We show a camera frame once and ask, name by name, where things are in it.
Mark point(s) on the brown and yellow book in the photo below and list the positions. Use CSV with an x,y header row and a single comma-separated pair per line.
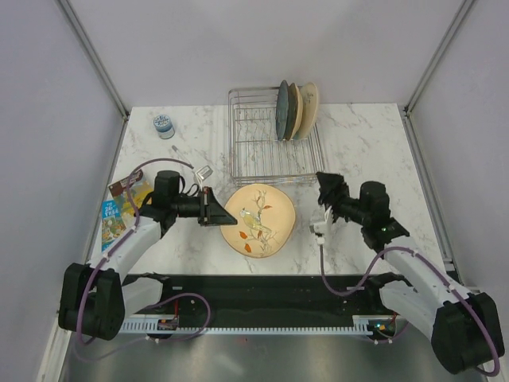
x,y
139,188

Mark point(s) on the metal wire dish rack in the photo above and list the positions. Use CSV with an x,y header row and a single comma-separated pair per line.
x,y
255,153

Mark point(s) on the white pen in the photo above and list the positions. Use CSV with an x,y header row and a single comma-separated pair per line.
x,y
182,156

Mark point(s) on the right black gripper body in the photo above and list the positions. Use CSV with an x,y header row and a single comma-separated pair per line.
x,y
347,208

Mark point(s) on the cream plate with yellow bird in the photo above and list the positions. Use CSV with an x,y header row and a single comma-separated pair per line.
x,y
294,112

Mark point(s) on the small blue-lidded jar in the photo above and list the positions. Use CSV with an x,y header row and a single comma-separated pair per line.
x,y
163,126

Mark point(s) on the dark teal plate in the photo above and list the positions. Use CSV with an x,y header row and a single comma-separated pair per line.
x,y
282,110

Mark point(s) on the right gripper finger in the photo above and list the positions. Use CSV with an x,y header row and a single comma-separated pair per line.
x,y
328,199
330,180

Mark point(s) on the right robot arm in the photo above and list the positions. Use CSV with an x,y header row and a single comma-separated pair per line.
x,y
463,327

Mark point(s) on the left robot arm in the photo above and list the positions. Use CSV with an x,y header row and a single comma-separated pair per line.
x,y
95,300

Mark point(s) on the blue paperback book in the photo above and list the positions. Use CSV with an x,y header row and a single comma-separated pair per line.
x,y
113,223

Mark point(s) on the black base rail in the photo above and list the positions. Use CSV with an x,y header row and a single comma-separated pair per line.
x,y
262,301

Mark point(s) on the blue and cream plate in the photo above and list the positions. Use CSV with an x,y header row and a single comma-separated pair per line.
x,y
311,102

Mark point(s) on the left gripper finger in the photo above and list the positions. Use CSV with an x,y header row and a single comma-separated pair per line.
x,y
213,207
210,221

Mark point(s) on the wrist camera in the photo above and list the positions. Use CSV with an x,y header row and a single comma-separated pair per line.
x,y
320,225
202,174

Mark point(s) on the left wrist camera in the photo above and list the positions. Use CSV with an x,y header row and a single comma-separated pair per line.
x,y
202,174

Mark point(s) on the aluminium frame profile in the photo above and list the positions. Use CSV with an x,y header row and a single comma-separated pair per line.
x,y
91,53

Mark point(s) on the white cable duct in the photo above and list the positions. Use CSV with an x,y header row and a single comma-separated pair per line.
x,y
150,324

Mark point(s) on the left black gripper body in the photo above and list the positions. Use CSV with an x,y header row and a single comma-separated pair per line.
x,y
203,202

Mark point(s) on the cream plate with blue bird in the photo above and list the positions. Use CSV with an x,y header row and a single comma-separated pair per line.
x,y
265,220

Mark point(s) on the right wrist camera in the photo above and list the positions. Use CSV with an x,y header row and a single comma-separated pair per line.
x,y
320,225

